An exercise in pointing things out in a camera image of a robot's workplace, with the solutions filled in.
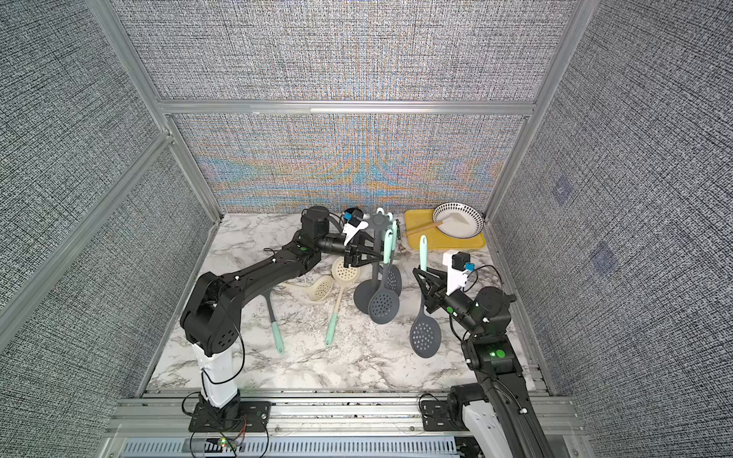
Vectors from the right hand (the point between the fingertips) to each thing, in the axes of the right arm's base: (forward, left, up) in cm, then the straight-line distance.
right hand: (420, 264), depth 66 cm
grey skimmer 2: (+10, +4, -20) cm, 23 cm away
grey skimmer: (-10, -2, -16) cm, 19 cm away
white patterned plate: (+45, -30, -30) cm, 62 cm away
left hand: (+7, +7, -5) cm, 11 cm away
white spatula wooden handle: (+39, -22, -29) cm, 53 cm away
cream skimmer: (+16, +20, -31) cm, 40 cm away
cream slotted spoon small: (+9, +29, -31) cm, 43 cm away
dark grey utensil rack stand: (+11, +14, -31) cm, 36 cm away
